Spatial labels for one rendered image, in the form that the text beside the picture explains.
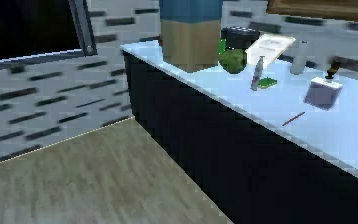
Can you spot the green lettuce head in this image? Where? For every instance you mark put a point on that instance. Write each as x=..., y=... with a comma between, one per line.
x=233, y=60

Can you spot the blue and tan box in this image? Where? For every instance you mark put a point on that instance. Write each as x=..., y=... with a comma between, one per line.
x=191, y=36

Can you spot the black counter with pale top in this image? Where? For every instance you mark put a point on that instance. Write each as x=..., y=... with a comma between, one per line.
x=240, y=160

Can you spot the grey spray bottle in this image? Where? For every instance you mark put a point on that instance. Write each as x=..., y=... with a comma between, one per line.
x=257, y=74

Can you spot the green sponge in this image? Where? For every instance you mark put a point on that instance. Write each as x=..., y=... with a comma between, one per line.
x=267, y=82

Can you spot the red pencil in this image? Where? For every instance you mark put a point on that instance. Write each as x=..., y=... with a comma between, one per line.
x=293, y=119

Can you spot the white bottle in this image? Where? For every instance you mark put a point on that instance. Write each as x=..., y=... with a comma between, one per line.
x=299, y=58

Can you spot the brown framed picture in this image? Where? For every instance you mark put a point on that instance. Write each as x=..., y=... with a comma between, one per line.
x=320, y=9

